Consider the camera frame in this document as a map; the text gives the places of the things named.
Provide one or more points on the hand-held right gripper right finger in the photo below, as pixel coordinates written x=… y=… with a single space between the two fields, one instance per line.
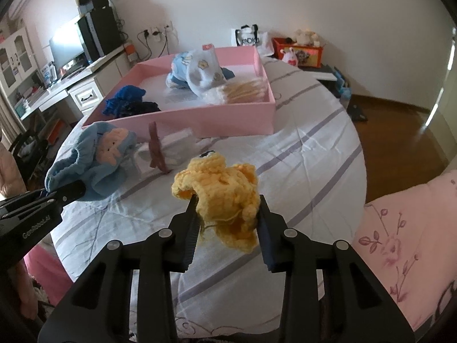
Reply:
x=266 y=243

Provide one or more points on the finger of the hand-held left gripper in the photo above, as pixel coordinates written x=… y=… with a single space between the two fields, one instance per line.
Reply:
x=21 y=202
x=71 y=191

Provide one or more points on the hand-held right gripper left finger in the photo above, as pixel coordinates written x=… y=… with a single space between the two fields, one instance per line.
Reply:
x=191 y=235

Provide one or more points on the light blue plush hat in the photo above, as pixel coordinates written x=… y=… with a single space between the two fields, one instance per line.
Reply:
x=96 y=171

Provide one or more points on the yellow knitted toy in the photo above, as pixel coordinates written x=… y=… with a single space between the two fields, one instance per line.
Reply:
x=214 y=185

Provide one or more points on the pink box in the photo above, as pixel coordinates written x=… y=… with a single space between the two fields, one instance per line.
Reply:
x=214 y=119

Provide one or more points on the light blue printed blanket roll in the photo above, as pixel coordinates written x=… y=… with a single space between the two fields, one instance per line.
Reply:
x=203 y=69

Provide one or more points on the pink bed sheet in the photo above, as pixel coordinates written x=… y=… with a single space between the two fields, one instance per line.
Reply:
x=46 y=271

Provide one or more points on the black chair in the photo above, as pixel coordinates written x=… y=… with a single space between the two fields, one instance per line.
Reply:
x=28 y=153

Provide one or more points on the clear pouch with brown ribbon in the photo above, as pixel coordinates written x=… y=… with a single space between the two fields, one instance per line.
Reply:
x=157 y=150

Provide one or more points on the stack of books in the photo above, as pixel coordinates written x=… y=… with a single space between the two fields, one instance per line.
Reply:
x=25 y=102

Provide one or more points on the white desk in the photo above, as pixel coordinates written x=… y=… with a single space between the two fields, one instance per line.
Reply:
x=85 y=89

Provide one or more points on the blue white carton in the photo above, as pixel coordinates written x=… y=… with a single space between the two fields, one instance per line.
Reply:
x=48 y=71

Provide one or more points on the computer monitor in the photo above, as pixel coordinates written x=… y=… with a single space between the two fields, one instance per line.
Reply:
x=66 y=48

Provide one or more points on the white glass-door cabinet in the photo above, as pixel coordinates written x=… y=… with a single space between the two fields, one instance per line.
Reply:
x=16 y=57

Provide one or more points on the orange capped bottle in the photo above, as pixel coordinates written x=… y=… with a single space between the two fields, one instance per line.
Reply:
x=132 y=53

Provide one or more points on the black computer tower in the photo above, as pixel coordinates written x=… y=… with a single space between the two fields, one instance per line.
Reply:
x=98 y=35

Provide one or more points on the black floor item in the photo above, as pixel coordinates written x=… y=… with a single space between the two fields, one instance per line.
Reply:
x=357 y=112

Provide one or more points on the blue plastic item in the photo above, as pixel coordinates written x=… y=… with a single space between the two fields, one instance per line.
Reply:
x=342 y=84

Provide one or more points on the pink plush toy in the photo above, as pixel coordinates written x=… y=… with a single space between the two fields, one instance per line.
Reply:
x=289 y=57

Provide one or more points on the orange toy box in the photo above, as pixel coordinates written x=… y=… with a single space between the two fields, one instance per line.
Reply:
x=307 y=55

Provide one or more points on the white tote bag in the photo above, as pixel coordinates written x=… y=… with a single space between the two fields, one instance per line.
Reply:
x=251 y=41

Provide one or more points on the cream plush toy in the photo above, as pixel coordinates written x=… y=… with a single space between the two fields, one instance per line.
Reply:
x=305 y=37

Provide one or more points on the wall power outlets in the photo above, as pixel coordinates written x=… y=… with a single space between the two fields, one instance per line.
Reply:
x=159 y=29

